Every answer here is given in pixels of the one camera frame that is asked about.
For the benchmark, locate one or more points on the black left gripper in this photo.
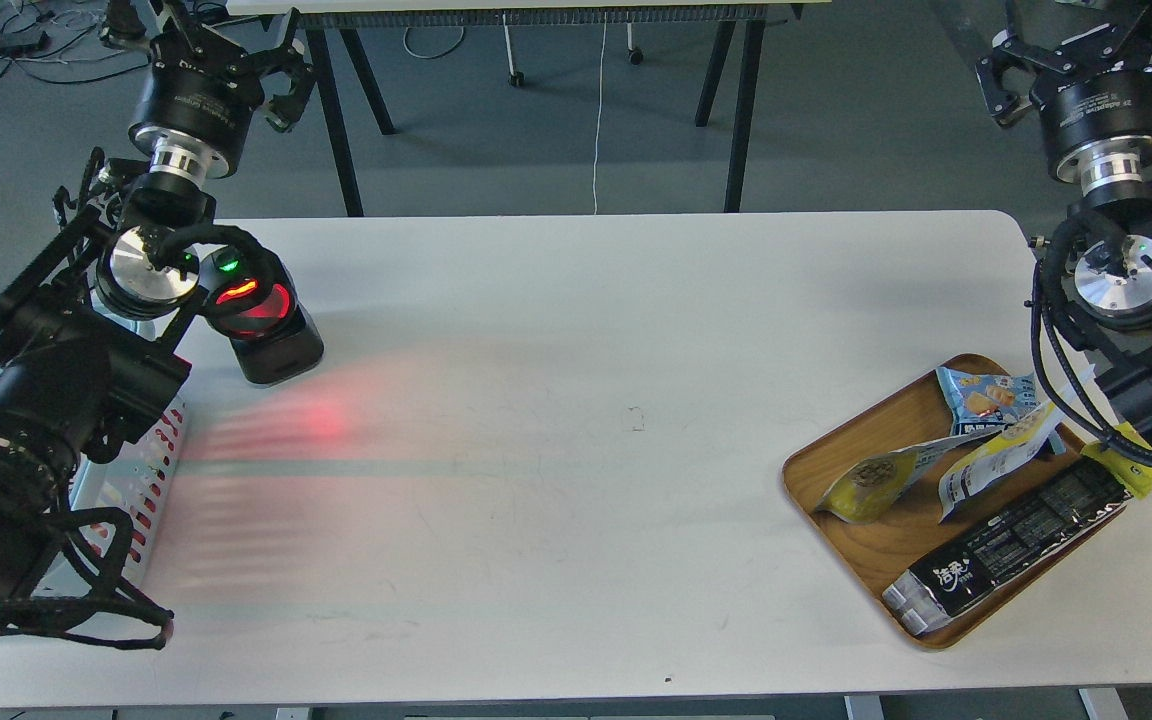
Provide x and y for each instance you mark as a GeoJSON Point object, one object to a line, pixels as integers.
{"type": "Point", "coordinates": [189, 91]}

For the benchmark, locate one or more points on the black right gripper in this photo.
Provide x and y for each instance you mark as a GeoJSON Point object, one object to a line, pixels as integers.
{"type": "Point", "coordinates": [1096, 119]}

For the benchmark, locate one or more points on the yellow white snack pouch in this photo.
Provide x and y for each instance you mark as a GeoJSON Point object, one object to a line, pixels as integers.
{"type": "Point", "coordinates": [869, 488]}

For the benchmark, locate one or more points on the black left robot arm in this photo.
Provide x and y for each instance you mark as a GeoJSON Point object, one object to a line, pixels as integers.
{"type": "Point", "coordinates": [89, 331]}

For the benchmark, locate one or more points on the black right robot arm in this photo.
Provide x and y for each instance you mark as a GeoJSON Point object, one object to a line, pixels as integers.
{"type": "Point", "coordinates": [1092, 289]}

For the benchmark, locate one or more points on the blue snack packet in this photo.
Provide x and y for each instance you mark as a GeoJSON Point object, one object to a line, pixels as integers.
{"type": "Point", "coordinates": [980, 402]}

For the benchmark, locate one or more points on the light blue plastic basket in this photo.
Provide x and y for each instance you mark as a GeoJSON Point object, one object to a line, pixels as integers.
{"type": "Point", "coordinates": [137, 481]}

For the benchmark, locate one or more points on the white yellow snack bag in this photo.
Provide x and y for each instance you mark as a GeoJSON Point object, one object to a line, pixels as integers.
{"type": "Point", "coordinates": [1000, 453]}

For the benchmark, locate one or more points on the black leg background table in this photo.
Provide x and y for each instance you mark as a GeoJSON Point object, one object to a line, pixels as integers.
{"type": "Point", "coordinates": [348, 17]}

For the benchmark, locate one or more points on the black barcode scanner red window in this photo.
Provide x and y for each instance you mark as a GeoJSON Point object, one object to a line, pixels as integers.
{"type": "Point", "coordinates": [269, 330]}

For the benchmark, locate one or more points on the wooden tray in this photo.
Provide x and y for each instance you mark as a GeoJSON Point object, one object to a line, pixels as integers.
{"type": "Point", "coordinates": [876, 554]}

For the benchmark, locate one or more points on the black tissue pack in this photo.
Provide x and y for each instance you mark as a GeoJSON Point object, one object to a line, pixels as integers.
{"type": "Point", "coordinates": [961, 574]}

